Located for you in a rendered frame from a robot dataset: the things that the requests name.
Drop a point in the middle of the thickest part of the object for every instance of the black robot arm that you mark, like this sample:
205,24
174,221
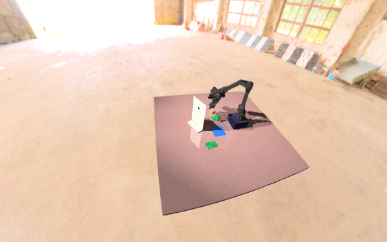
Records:
221,91

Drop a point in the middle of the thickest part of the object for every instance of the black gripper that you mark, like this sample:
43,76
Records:
215,100

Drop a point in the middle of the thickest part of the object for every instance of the blue square marker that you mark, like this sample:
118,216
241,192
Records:
218,131

